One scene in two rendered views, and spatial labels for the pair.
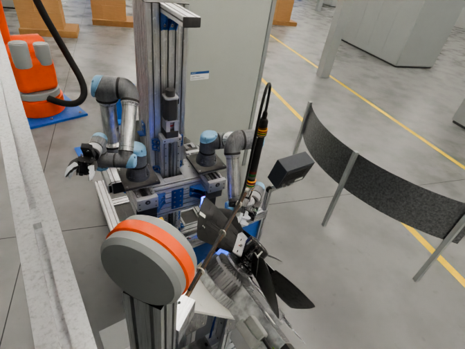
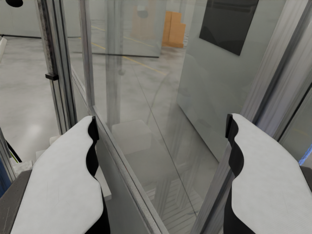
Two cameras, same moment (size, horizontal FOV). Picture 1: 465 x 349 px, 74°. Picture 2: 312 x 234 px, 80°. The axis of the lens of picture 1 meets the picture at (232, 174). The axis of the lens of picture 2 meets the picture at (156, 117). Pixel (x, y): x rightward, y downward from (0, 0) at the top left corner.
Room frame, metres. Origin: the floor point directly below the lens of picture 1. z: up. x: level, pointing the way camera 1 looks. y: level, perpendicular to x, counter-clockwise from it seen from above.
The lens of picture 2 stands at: (1.07, 0.65, 1.52)
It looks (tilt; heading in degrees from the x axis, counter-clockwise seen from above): 32 degrees down; 185
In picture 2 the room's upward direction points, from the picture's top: 8 degrees clockwise
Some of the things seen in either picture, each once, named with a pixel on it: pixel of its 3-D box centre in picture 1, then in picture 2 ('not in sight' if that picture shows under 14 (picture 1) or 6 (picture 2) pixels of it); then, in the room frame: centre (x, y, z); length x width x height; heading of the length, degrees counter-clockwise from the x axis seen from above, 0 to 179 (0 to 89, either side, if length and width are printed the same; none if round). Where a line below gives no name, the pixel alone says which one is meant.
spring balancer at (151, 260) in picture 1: (149, 260); not in sight; (0.32, 0.11, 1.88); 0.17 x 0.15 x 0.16; 39
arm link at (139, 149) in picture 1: (135, 154); not in sight; (1.55, 0.62, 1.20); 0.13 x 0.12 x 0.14; 100
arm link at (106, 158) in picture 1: (103, 159); not in sight; (1.27, 0.68, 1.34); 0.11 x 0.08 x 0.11; 100
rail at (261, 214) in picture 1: (211, 233); not in sight; (1.35, 0.07, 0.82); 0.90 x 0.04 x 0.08; 129
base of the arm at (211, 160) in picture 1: (206, 155); not in sight; (1.84, 0.21, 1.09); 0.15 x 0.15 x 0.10
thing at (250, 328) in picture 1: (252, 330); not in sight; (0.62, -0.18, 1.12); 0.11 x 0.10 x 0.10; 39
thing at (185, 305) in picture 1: (174, 318); not in sight; (0.41, 0.09, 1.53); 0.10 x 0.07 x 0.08; 164
